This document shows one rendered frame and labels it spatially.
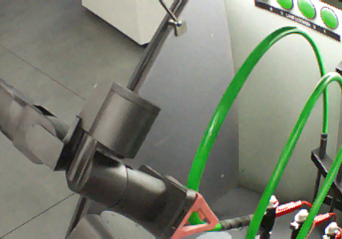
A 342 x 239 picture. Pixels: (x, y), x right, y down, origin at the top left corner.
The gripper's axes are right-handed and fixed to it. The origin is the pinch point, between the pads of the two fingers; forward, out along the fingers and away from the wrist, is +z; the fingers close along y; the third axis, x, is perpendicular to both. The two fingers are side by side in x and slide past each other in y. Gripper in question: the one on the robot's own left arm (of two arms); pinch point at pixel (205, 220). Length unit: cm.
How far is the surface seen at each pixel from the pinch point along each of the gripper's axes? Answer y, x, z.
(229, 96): -1.7, -14.3, -7.7
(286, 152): -8.2, -12.0, -0.8
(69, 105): 253, 11, 93
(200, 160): -1.8, -6.8, -7.3
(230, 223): 2.1, -0.2, 6.8
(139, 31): 272, -50, 122
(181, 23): 34.4, -25.2, 4.2
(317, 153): 12.7, -16.9, 32.0
